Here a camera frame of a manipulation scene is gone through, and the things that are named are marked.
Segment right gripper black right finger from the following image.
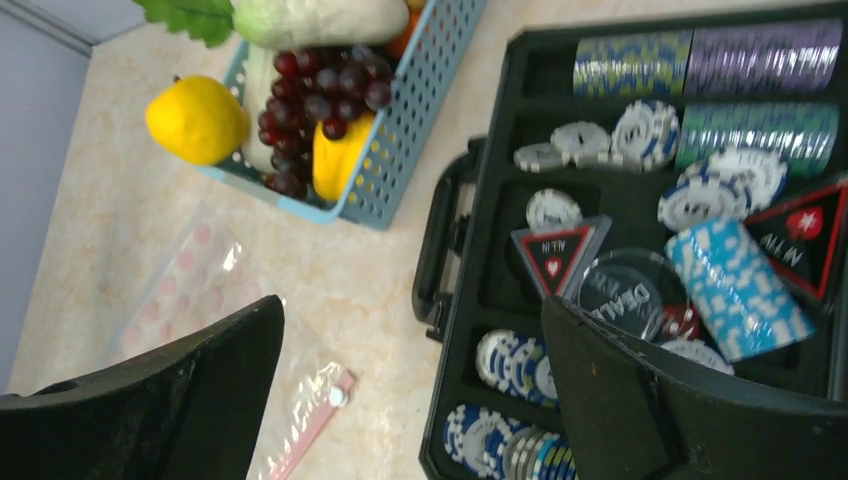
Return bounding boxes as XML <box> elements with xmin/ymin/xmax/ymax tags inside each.
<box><xmin>541</xmin><ymin>297</ymin><xmax>847</xmax><ymax>479</ymax></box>

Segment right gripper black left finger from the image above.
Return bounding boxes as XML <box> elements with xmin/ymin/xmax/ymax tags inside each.
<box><xmin>1</xmin><ymin>295</ymin><xmax>285</xmax><ymax>479</ymax></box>

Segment clear zip bag pink dots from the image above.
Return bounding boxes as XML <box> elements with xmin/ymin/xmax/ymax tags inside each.
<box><xmin>98</xmin><ymin>207</ymin><xmax>356</xmax><ymax>479</ymax></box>

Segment clear round dealer button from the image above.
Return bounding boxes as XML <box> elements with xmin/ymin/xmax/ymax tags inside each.
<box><xmin>577</xmin><ymin>248</ymin><xmax>700</xmax><ymax>343</ymax></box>

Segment light blue chip stack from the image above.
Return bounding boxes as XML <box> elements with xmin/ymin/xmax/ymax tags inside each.
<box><xmin>664</xmin><ymin>218</ymin><xmax>816</xmax><ymax>363</ymax></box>

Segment black red all-in triangle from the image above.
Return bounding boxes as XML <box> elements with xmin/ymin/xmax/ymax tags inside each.
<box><xmin>510</xmin><ymin>215</ymin><xmax>612</xmax><ymax>300</ymax></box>

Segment black poker chip case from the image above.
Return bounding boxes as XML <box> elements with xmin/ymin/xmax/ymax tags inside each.
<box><xmin>412</xmin><ymin>1</ymin><xmax>847</xmax><ymax>479</ymax></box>

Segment yellow toy bell pepper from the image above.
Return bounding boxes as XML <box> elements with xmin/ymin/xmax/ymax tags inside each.
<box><xmin>312</xmin><ymin>113</ymin><xmax>375</xmax><ymax>202</ymax></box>

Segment dark red toy grapes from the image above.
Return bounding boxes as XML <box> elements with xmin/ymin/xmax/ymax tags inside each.
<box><xmin>251</xmin><ymin>47</ymin><xmax>394</xmax><ymax>201</ymax></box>

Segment blue green chip row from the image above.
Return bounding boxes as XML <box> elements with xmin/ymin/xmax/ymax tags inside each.
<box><xmin>572</xmin><ymin>30</ymin><xmax>694</xmax><ymax>98</ymax></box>

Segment light blue plastic basket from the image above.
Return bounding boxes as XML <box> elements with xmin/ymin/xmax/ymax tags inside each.
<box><xmin>200</xmin><ymin>1</ymin><xmax>487</xmax><ymax>231</ymax></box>

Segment purple chip row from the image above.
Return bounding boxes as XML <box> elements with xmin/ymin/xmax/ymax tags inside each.
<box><xmin>683</xmin><ymin>18</ymin><xmax>843</xmax><ymax>97</ymax></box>

